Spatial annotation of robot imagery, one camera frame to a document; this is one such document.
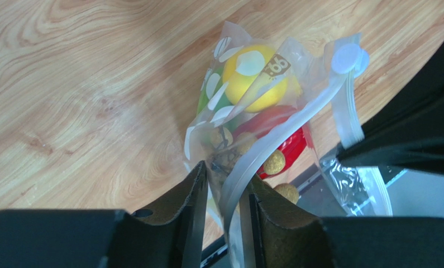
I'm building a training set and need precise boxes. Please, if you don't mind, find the red bell pepper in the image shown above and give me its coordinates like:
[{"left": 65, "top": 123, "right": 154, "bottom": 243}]
[{"left": 232, "top": 105, "right": 307, "bottom": 179}]

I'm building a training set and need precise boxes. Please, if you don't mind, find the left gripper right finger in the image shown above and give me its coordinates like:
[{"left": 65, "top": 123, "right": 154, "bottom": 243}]
[{"left": 240, "top": 177, "right": 444, "bottom": 267}]

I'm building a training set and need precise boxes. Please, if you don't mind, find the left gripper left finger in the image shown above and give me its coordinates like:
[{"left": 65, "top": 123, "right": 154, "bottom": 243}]
[{"left": 0, "top": 162, "right": 208, "bottom": 267}]

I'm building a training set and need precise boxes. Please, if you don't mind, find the yellow lemon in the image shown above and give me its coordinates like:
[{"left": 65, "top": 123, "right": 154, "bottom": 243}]
[{"left": 218, "top": 44, "right": 291, "bottom": 113}]

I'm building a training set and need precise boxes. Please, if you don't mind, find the clear polka-dot zip bag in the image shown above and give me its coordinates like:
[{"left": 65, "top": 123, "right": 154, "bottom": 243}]
[{"left": 184, "top": 22, "right": 393, "bottom": 267}]

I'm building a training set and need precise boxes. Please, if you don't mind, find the green apple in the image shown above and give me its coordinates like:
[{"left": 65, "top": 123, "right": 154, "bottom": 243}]
[{"left": 196, "top": 65, "right": 241, "bottom": 131}]

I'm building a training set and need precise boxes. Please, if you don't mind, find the tan longan bunch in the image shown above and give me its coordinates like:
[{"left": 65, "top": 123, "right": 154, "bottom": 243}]
[{"left": 208, "top": 126, "right": 300, "bottom": 205}]

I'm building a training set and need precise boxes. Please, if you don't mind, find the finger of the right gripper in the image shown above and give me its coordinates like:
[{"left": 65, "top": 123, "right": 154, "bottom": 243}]
[{"left": 337, "top": 42, "right": 444, "bottom": 175}]

